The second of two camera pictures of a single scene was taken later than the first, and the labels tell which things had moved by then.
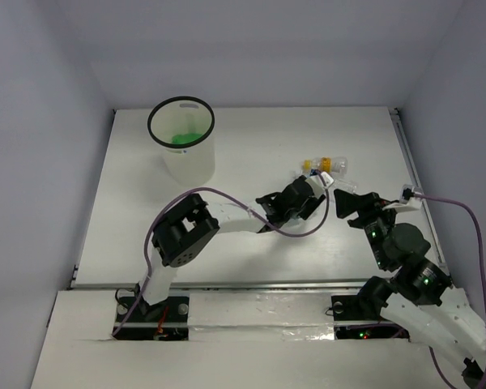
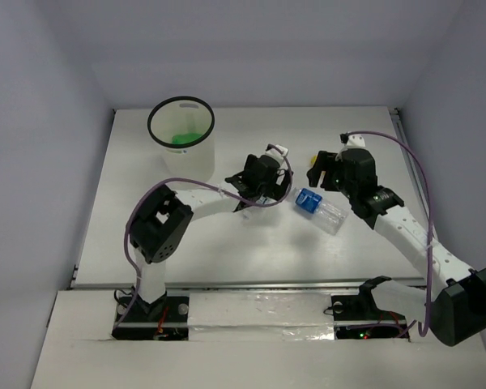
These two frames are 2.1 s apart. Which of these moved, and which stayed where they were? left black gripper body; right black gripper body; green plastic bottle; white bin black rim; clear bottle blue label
Moved: right black gripper body; left black gripper body; clear bottle blue label
Stayed: green plastic bottle; white bin black rim
